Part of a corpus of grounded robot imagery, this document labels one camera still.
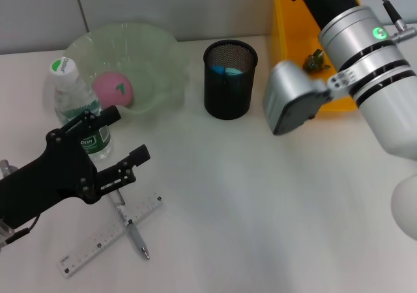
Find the clear water bottle green label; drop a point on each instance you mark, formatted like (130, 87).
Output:
(68, 88)

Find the green plastic wrapper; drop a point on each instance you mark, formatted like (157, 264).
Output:
(314, 63)

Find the black mesh pen cup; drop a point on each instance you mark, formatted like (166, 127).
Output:
(228, 101)

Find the pink peach ball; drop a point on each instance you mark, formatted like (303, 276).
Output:
(110, 88)

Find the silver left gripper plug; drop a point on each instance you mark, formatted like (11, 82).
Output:
(7, 167)

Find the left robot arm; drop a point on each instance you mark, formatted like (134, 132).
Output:
(5, 231)

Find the translucent green glass fruit plate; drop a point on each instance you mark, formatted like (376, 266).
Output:
(146, 52)

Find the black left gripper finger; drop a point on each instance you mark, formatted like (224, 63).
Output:
(104, 115)
(140, 154)

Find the clear plastic ruler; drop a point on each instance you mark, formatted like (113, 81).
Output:
(146, 205)

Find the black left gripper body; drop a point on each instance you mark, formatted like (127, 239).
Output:
(49, 182)

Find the yellow plastic storage bin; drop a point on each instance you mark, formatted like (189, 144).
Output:
(280, 29)

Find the blue scissors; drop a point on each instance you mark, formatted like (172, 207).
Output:
(224, 70)

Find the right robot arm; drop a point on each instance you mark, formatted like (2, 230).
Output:
(374, 84)

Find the silver ballpoint pen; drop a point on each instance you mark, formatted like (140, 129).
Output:
(137, 237)

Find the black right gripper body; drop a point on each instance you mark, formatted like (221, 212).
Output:
(325, 0)

